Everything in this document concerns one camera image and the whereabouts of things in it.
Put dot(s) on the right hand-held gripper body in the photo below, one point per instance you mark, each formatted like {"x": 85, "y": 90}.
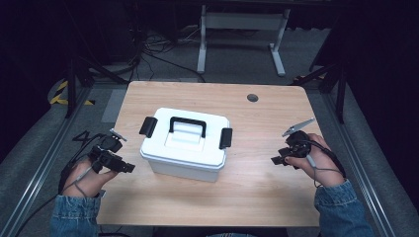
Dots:
{"x": 298, "y": 144}

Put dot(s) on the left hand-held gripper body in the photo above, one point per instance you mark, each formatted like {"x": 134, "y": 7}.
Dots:
{"x": 106, "y": 154}

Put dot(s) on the white lidded storage box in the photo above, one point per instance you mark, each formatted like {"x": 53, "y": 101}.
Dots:
{"x": 184, "y": 154}

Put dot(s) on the person's left hand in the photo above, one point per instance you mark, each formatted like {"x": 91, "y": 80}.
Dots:
{"x": 89, "y": 181}

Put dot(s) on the person's right hand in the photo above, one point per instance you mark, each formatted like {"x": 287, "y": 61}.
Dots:
{"x": 324, "y": 164}

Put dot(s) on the grey floor plate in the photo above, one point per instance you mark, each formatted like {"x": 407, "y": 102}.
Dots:
{"x": 113, "y": 105}

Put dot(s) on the black tripod stand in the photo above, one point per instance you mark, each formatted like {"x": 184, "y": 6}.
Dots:
{"x": 341, "y": 85}
{"x": 74, "y": 79}

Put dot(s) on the yellow black floor tape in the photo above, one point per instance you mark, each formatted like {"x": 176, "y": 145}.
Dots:
{"x": 59, "y": 98}

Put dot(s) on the white metal desk frame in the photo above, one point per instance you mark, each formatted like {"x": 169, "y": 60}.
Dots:
{"x": 242, "y": 21}

